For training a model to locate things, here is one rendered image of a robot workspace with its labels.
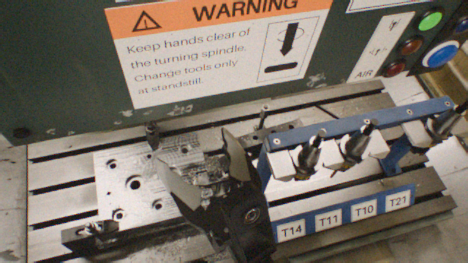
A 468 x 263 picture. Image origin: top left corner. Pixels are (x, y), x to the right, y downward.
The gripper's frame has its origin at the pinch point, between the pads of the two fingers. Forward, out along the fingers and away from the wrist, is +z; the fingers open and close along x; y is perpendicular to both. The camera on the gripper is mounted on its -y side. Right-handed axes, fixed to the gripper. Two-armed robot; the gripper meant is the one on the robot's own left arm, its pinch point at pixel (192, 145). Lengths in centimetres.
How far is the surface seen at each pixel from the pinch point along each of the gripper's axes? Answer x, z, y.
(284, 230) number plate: 20, -13, 48
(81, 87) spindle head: -9.9, -1.9, -22.5
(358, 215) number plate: 41, -20, 49
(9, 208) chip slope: -48, 43, 80
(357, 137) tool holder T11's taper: 33.1, -7.3, 15.3
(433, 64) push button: 21.8, -11.6, -18.4
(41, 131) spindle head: -14.3, -0.9, -17.8
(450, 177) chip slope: 85, -25, 60
